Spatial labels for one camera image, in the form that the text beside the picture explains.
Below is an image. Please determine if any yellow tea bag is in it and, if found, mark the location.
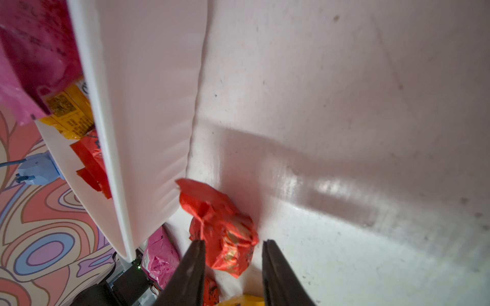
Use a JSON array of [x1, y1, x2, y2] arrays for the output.
[[216, 295, 265, 306], [38, 77, 95, 140]]

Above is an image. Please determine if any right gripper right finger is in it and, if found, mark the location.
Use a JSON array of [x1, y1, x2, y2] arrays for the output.
[[262, 240, 315, 306]]

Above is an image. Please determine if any pink tea bag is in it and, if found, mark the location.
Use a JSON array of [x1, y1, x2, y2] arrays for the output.
[[142, 226, 180, 290], [1, 1, 82, 125]]

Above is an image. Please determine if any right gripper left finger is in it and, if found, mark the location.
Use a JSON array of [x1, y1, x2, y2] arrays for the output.
[[153, 240, 205, 306]]

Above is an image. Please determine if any white plastic storage box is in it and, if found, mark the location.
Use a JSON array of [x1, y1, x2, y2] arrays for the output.
[[38, 1, 208, 261]]

